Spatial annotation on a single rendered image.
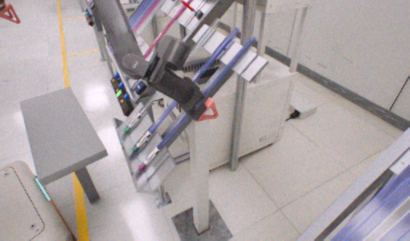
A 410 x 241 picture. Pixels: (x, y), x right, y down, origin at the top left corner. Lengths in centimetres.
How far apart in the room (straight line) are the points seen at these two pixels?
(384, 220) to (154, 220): 120
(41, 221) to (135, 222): 45
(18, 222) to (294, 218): 135
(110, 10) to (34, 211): 105
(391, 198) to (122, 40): 57
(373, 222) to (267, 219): 105
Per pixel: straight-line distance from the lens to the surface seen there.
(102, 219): 158
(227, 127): 139
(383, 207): 50
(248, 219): 149
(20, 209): 145
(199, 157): 93
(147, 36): 252
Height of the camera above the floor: 130
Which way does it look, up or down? 36 degrees down
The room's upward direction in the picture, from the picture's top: straight up
